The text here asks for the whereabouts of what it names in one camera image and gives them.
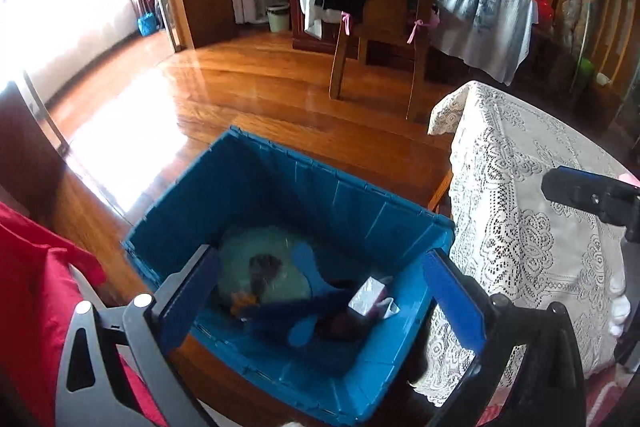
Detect wooden chair pink ribbons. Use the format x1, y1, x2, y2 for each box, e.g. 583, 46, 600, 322
327, 0, 453, 122

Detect white lace tablecloth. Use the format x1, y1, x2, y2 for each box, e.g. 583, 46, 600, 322
410, 80, 640, 408

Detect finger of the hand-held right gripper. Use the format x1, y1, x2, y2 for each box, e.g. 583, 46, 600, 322
541, 166, 640, 228

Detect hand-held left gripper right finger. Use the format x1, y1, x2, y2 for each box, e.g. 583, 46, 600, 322
422, 249, 586, 427

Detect pink tissue pack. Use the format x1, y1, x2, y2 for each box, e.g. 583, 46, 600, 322
347, 276, 401, 320

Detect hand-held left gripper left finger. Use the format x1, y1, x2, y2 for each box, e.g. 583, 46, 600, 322
55, 244, 222, 427

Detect person's right hand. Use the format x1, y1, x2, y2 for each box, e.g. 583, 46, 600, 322
609, 264, 632, 338

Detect white plush with orange scarf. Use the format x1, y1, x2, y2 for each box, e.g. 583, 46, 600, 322
227, 287, 261, 314

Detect teal plush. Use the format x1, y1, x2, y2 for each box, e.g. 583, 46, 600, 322
215, 227, 313, 308

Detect maroon knit hat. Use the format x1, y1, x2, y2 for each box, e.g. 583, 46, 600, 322
315, 307, 371, 343

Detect grey draped cloth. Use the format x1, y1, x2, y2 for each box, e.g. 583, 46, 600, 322
299, 0, 540, 86

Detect blue bag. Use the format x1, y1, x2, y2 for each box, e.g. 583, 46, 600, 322
137, 13, 161, 38

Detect blue plastic crate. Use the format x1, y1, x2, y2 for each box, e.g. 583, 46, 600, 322
122, 125, 456, 425

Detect red cloth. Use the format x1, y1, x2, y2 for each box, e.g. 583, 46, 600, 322
0, 202, 168, 427

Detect pale green trash bin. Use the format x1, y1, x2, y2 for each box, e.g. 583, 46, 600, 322
265, 4, 291, 34

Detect red plastic bag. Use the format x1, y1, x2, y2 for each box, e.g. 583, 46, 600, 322
527, 0, 555, 32

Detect dark blue furry strip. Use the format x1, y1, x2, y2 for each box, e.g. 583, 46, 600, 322
245, 284, 361, 333

